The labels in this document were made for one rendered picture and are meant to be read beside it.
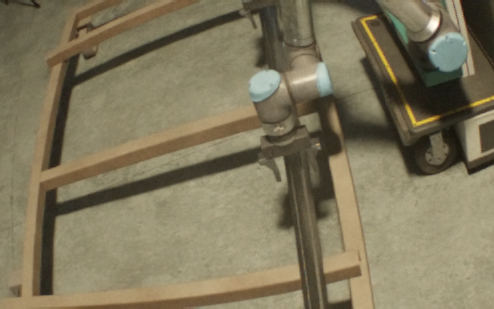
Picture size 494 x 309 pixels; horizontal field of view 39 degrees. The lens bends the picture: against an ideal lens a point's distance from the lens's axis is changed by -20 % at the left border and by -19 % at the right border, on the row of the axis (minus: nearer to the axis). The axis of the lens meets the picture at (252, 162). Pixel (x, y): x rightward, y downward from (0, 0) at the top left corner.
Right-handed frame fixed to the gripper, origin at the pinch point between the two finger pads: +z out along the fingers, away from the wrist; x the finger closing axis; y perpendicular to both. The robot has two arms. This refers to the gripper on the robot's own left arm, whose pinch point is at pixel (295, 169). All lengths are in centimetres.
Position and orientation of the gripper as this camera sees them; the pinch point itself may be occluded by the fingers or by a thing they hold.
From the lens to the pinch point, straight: 239.0
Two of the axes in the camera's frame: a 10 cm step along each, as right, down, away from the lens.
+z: 2.8, 6.8, 6.8
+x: 9.6, -2.6, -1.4
